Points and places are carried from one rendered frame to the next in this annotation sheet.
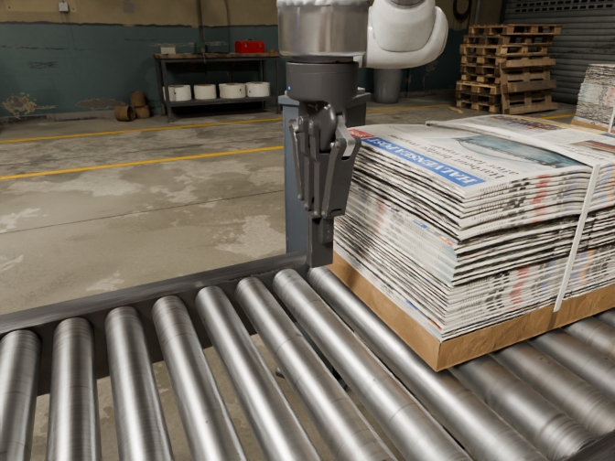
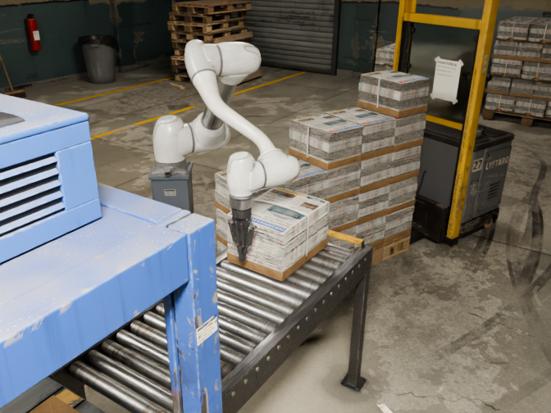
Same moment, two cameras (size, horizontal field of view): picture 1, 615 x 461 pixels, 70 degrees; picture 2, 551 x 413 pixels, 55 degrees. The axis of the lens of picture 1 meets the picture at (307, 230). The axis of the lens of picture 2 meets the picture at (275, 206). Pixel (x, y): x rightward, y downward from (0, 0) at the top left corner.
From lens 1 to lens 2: 1.65 m
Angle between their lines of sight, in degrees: 29
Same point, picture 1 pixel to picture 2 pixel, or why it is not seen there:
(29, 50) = not seen: outside the picture
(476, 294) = (288, 257)
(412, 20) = (217, 134)
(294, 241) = not seen: hidden behind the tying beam
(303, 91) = (241, 217)
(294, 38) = (239, 206)
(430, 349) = (279, 275)
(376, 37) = (199, 141)
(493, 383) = (296, 280)
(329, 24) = (248, 202)
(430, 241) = (274, 246)
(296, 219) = not seen: hidden behind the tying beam
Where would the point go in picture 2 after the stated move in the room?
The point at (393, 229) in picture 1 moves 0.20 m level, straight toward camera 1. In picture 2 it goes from (261, 244) to (276, 269)
